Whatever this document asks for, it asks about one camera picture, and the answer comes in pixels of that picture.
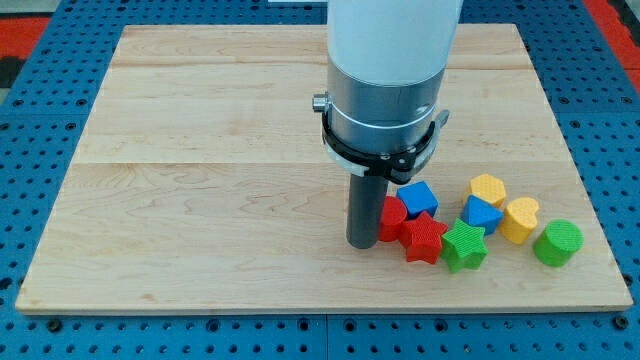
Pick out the light wooden board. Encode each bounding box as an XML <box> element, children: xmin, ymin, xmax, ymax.
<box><xmin>15</xmin><ymin>24</ymin><xmax>633</xmax><ymax>316</ymax></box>

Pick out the blue triangle block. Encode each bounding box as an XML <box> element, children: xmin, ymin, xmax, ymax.
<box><xmin>461</xmin><ymin>195</ymin><xmax>504</xmax><ymax>235</ymax></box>

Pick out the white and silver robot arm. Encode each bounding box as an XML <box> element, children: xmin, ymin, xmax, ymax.
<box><xmin>327</xmin><ymin>0</ymin><xmax>463</xmax><ymax>154</ymax></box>

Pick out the green circle block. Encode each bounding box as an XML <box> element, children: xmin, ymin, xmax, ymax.
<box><xmin>533</xmin><ymin>219</ymin><xmax>584</xmax><ymax>267</ymax></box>

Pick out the red star block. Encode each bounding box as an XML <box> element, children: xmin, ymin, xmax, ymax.
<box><xmin>399</xmin><ymin>211</ymin><xmax>449</xmax><ymax>265</ymax></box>

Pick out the yellow heart block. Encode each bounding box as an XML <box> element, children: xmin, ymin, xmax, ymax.
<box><xmin>498</xmin><ymin>197</ymin><xmax>540</xmax><ymax>245</ymax></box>

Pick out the green star block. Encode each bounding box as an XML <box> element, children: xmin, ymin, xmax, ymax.
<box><xmin>440</xmin><ymin>218</ymin><xmax>489</xmax><ymax>273</ymax></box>

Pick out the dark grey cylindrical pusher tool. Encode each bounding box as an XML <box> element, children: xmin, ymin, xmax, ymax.
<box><xmin>346</xmin><ymin>175</ymin><xmax>388</xmax><ymax>249</ymax></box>

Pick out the blue cube block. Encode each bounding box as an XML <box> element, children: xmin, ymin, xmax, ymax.
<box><xmin>396</xmin><ymin>181</ymin><xmax>439</xmax><ymax>219</ymax></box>

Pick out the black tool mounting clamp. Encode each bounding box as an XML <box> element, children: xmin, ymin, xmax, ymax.
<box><xmin>312</xmin><ymin>92</ymin><xmax>450</xmax><ymax>185</ymax></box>

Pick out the red circle block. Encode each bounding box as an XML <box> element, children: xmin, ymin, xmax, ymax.
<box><xmin>378</xmin><ymin>196</ymin><xmax>408</xmax><ymax>242</ymax></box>

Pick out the yellow hexagon block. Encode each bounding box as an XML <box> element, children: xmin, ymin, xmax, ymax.
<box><xmin>463</xmin><ymin>173</ymin><xmax>507</xmax><ymax>208</ymax></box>

